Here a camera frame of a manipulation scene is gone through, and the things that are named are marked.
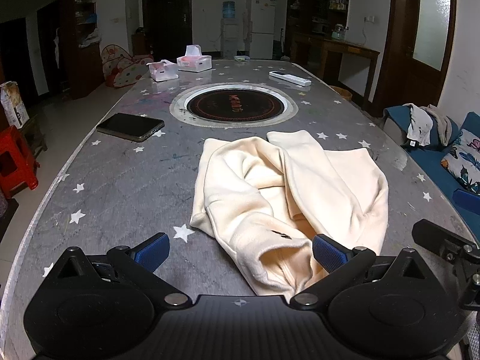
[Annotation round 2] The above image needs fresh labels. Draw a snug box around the butterfly print cushion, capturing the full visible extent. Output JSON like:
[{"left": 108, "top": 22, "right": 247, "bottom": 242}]
[{"left": 440, "top": 129, "right": 480, "bottom": 196}]

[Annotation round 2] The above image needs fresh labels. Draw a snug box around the small translucent plastic box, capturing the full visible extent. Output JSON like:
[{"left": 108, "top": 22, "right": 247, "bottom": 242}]
[{"left": 146, "top": 60, "right": 179, "bottom": 82}]

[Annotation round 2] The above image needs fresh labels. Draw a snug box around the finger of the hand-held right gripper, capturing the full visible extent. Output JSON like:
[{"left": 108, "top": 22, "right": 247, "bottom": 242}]
[
  {"left": 452, "top": 189, "right": 480, "bottom": 206},
  {"left": 412, "top": 218, "right": 480, "bottom": 310}
]

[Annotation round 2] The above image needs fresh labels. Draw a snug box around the grey beige garment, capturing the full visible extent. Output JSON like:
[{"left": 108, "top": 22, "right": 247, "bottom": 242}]
[{"left": 420, "top": 105, "right": 459, "bottom": 147}]

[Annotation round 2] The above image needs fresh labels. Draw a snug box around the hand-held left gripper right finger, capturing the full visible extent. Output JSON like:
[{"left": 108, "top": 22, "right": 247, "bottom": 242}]
[{"left": 290, "top": 233, "right": 441, "bottom": 310}]

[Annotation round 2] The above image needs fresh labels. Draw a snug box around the red plastic stool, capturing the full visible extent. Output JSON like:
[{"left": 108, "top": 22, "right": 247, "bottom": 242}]
[{"left": 0, "top": 125, "right": 39, "bottom": 199}]

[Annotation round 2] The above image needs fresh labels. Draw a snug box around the round wooden bin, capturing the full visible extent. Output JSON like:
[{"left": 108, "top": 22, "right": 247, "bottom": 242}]
[{"left": 330, "top": 85, "right": 352, "bottom": 102}]

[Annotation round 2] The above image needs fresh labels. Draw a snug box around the white refrigerator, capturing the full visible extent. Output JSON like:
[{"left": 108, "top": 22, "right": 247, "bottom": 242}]
[{"left": 248, "top": 0, "right": 277, "bottom": 60}]

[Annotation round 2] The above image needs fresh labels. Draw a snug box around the dark wooden shelf cabinet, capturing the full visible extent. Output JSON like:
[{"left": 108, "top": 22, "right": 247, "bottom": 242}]
[{"left": 287, "top": 0, "right": 351, "bottom": 61}]

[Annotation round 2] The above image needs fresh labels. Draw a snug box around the white remote control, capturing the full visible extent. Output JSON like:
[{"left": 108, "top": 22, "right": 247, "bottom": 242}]
[{"left": 269, "top": 70, "right": 312, "bottom": 87}]

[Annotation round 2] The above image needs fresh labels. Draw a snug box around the dark wooden door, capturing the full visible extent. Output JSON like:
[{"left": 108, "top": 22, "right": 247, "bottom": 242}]
[{"left": 142, "top": 0, "right": 193, "bottom": 61}]

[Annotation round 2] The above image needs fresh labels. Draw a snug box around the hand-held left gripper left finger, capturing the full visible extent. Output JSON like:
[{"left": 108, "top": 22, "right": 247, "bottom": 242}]
[{"left": 45, "top": 232, "right": 192, "bottom": 308}]

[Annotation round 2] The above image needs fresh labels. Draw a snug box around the small brown cabinet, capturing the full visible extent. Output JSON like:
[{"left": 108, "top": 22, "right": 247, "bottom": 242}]
[{"left": 131, "top": 28, "right": 151, "bottom": 56}]

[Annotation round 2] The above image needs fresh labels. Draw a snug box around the white spotted shirt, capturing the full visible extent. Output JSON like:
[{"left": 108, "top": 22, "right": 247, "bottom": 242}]
[{"left": 403, "top": 104, "right": 437, "bottom": 148}]

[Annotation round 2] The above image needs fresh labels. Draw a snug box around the white water dispenser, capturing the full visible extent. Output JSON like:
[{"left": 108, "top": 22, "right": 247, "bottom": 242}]
[{"left": 221, "top": 18, "right": 244, "bottom": 59}]

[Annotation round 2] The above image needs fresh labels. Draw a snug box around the white tissue box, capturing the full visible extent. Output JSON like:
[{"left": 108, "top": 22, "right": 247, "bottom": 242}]
[{"left": 176, "top": 45, "right": 213, "bottom": 73}]

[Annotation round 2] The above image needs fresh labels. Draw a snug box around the round built-in induction cooktop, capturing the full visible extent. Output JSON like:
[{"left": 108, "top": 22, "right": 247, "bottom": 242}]
[{"left": 169, "top": 82, "right": 299, "bottom": 124}]

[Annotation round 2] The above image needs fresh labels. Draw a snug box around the printed paper sack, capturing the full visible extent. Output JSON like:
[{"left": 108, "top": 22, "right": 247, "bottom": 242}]
[{"left": 0, "top": 81, "right": 30, "bottom": 129}]

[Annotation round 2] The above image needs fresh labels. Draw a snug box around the blue sofa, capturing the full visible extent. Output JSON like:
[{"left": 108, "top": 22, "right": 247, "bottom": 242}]
[{"left": 382, "top": 105, "right": 480, "bottom": 241}]

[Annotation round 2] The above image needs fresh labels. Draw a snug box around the dark open bookshelf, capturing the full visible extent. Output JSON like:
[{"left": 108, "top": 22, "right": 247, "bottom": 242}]
[{"left": 60, "top": 0, "right": 104, "bottom": 100}]

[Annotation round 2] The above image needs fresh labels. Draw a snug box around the printed play tent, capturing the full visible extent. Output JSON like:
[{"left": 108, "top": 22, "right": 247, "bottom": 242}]
[{"left": 100, "top": 44, "right": 154, "bottom": 88}]

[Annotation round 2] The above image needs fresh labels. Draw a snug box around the brown door with glass pane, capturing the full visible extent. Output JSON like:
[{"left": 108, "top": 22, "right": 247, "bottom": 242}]
[{"left": 382, "top": 0, "right": 458, "bottom": 111}]

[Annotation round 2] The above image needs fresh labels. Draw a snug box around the wooden side desk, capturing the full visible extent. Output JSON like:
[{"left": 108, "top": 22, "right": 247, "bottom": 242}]
[{"left": 292, "top": 32, "right": 380, "bottom": 111}]

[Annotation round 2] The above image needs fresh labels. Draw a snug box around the cream sweater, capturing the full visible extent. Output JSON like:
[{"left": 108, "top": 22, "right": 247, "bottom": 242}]
[{"left": 189, "top": 130, "right": 389, "bottom": 297}]

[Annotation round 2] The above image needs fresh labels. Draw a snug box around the dark smartphone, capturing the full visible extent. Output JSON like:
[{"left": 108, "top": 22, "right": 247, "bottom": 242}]
[{"left": 96, "top": 112, "right": 166, "bottom": 142}]

